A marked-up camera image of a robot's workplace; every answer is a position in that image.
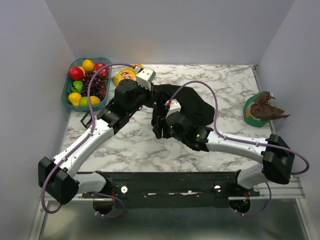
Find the orange fruit top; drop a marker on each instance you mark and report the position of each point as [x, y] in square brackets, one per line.
[88, 65]

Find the red dragon fruit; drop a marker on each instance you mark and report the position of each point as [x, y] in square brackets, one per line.
[100, 68]

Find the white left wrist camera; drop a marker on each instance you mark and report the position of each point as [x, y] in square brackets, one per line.
[145, 77]

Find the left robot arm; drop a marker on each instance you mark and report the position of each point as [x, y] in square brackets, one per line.
[59, 176]

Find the green lime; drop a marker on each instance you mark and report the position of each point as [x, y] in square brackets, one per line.
[83, 101]

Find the red apple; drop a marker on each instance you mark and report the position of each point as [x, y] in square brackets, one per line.
[76, 73]

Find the black printed t-shirt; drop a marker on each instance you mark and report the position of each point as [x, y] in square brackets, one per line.
[199, 112]

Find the orange fruit bottom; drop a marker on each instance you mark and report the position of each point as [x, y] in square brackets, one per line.
[94, 100]

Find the green watermelon toy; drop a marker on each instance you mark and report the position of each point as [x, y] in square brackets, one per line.
[76, 87]

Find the orange fruit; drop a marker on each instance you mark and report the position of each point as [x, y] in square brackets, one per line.
[94, 100]
[88, 65]

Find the teal plastic fruit basket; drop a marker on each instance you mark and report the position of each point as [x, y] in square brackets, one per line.
[68, 82]

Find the purple grapes bunch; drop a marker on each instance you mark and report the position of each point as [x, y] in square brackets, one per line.
[98, 86]

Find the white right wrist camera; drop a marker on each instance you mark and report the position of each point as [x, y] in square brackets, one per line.
[172, 106]

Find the black brooch stand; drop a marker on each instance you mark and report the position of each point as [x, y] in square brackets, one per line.
[86, 120]

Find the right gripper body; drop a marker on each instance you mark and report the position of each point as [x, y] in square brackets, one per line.
[167, 132]

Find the yellow chips bag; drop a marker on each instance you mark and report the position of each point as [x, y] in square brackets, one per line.
[128, 73]

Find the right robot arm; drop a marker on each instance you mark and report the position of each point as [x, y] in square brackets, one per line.
[274, 159]

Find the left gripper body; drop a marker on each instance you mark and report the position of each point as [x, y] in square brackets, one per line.
[144, 97]

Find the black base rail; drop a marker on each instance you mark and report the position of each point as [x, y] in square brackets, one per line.
[175, 189]

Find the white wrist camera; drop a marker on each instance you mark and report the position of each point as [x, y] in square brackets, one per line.
[145, 77]
[172, 106]

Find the aluminium frame rail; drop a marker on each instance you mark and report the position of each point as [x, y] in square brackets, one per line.
[292, 190]

